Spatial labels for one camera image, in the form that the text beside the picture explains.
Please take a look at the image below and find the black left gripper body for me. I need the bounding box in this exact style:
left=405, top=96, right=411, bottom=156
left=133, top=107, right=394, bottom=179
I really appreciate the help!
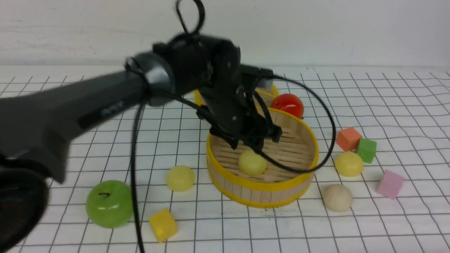
left=153, top=34, right=282, bottom=150

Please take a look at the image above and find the yellow bun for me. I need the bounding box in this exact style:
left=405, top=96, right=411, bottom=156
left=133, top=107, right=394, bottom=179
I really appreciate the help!
left=166, top=166, right=195, bottom=192
left=238, top=150, right=267, bottom=176
left=334, top=151, right=364, bottom=177

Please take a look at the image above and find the beige bun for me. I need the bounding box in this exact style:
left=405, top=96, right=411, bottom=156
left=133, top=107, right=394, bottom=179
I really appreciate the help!
left=322, top=184, right=354, bottom=212

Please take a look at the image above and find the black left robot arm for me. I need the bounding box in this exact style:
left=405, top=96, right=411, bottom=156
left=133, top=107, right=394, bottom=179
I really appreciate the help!
left=1, top=33, right=282, bottom=253

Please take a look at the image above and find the woven steamer lid yellow rim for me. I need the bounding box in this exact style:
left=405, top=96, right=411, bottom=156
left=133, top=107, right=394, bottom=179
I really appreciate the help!
left=194, top=85, right=275, bottom=129

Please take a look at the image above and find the bamboo steamer tray yellow rim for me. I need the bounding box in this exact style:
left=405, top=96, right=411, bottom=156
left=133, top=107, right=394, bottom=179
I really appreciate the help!
left=206, top=108, right=319, bottom=209

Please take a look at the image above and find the red tomato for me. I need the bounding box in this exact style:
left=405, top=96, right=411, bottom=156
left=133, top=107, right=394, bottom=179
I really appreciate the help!
left=270, top=93, right=305, bottom=119

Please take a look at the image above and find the orange cube block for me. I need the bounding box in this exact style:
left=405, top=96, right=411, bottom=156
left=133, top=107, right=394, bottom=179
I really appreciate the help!
left=336, top=128, right=362, bottom=151

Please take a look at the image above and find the yellow cube block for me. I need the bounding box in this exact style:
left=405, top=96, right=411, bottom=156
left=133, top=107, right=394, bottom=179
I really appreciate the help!
left=148, top=208, right=178, bottom=244

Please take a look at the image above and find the green cube block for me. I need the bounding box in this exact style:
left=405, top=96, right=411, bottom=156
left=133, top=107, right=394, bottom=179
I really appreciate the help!
left=356, top=138, right=377, bottom=164

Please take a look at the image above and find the green apple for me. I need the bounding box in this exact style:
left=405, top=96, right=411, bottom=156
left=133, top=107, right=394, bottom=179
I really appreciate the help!
left=85, top=180, right=133, bottom=229

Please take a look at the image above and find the white grid tablecloth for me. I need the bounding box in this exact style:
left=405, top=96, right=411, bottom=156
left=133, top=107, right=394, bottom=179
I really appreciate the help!
left=0, top=66, right=450, bottom=253

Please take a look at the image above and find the pink cube block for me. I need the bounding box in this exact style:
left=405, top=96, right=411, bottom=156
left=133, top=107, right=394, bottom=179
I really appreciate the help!
left=376, top=170, right=404, bottom=200

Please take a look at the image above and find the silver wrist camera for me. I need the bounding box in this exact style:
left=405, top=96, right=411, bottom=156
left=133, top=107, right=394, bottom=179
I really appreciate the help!
left=256, top=77, right=273, bottom=90

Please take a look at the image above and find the black cable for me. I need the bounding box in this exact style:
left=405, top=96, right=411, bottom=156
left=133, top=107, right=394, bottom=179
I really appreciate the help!
left=129, top=0, right=337, bottom=253

